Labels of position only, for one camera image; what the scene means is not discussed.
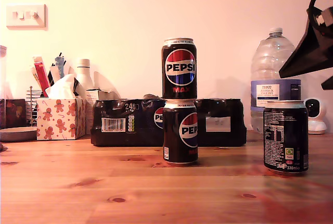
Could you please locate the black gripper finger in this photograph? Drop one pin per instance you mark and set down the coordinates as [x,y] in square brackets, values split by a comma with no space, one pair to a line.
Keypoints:
[309,60]
[329,83]

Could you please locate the black Pepsi Max can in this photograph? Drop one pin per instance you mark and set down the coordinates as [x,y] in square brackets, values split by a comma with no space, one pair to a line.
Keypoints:
[284,135]
[180,132]
[179,70]

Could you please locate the shrink-wrapped Pepsi can pack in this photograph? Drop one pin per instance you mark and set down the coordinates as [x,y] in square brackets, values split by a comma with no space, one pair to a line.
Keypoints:
[114,112]

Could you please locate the large clear water bottle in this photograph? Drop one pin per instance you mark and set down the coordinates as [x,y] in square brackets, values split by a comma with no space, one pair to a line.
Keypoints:
[270,60]

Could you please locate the torn cardboard box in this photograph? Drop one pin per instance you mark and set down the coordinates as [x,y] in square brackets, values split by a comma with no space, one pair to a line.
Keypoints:
[106,95]

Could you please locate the small white box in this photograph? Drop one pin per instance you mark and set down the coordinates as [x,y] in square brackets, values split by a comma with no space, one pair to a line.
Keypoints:
[88,109]

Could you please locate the white matte bottle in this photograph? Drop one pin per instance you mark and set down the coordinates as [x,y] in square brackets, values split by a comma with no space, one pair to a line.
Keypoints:
[83,78]

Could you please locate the white paper tissue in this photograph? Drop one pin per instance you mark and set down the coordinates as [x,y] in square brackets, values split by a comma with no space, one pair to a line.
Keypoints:
[62,88]

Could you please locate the blue packet with straws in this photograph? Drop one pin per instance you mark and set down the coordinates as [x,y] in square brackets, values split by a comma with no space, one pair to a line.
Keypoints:
[60,65]

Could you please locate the white striped sachet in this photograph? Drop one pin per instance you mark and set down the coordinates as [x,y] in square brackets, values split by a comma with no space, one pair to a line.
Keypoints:
[54,74]

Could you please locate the gingerbread print tissue box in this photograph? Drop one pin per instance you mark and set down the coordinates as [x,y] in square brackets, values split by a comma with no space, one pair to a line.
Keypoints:
[52,119]

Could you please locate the red sachet packet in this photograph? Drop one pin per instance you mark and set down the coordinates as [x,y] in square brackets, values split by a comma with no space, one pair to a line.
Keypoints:
[40,75]

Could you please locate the cream sachet packet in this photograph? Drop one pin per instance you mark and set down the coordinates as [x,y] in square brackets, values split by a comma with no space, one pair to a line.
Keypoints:
[35,78]

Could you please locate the dark red patterned box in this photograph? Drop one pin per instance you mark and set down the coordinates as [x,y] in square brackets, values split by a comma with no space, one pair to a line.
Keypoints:
[15,113]

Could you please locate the grey round plate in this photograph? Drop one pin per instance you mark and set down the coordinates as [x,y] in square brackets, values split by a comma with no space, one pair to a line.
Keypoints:
[15,134]

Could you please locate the small white round camera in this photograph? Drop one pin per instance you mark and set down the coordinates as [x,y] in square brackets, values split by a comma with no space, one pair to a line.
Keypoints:
[316,125]

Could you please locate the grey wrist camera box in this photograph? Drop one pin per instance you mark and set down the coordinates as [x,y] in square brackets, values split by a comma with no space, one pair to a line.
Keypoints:
[326,15]

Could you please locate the white wall light switch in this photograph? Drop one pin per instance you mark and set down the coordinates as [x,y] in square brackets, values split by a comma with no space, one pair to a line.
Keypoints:
[26,23]

